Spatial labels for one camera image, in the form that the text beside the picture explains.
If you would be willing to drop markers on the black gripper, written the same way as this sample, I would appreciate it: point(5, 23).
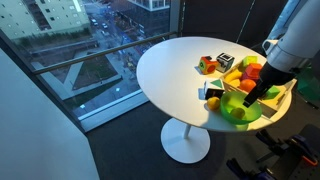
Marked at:
point(275, 76)

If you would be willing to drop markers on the yellow lemon plush toy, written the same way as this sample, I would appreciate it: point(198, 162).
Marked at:
point(238, 113)
point(213, 103)

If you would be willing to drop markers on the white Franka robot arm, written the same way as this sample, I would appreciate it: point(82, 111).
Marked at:
point(300, 30)

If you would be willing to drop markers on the orange fruit toy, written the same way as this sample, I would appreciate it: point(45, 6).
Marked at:
point(247, 85)

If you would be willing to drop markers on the green plastic bowl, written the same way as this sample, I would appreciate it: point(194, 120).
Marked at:
point(231, 103)

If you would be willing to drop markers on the yellow banana toy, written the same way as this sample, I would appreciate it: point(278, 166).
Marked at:
point(232, 76)

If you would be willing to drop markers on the black and white toy cube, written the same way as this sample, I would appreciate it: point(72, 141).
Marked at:
point(225, 62)

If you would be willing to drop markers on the orange and green toy cube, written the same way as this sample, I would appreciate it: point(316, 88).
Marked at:
point(207, 65)

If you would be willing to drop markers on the wooden slatted tray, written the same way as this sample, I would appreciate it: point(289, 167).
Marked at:
point(270, 108)

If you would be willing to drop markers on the pink soft block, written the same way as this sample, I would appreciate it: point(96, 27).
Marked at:
point(245, 76)

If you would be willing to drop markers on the orange red soft block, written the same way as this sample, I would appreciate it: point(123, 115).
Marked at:
point(253, 70)

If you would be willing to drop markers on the lime yellow soft block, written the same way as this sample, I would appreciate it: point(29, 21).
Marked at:
point(250, 61)

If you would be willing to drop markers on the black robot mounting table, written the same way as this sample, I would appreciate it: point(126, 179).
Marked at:
point(311, 133)

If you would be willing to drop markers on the white window sill ledge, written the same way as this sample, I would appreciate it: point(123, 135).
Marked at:
point(113, 108)

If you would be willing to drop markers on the metal window railing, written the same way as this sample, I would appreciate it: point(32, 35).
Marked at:
point(100, 53)

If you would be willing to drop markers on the pale building outside window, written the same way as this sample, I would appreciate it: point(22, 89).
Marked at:
point(33, 16)

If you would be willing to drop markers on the green printed camera mount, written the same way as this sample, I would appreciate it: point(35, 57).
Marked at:
point(308, 85)

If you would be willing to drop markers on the white table pedestal base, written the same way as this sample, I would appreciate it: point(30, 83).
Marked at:
point(185, 143)

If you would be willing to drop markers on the dark window frame post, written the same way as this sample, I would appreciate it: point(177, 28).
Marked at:
point(175, 16)
point(40, 82)

